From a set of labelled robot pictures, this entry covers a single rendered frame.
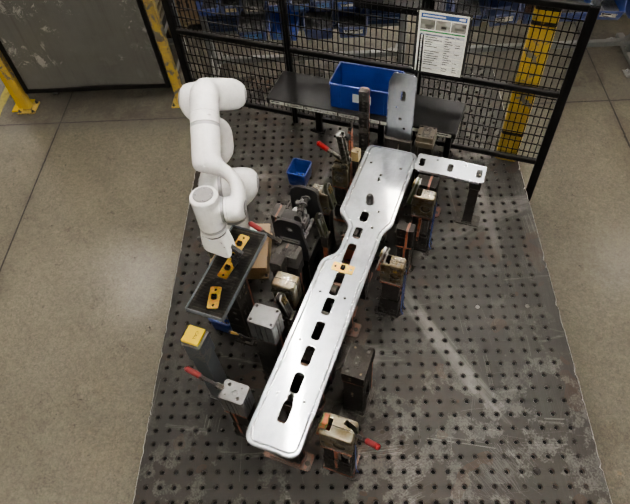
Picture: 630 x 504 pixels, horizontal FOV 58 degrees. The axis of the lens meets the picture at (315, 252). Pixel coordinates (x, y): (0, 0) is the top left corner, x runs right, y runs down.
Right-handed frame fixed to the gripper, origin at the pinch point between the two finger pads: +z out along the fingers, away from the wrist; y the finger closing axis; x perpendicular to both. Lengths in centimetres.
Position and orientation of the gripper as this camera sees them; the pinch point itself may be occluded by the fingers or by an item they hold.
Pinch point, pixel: (224, 257)
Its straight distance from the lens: 192.7
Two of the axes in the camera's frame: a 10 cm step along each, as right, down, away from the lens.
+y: 9.1, 3.1, -2.9
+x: 4.2, -7.5, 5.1
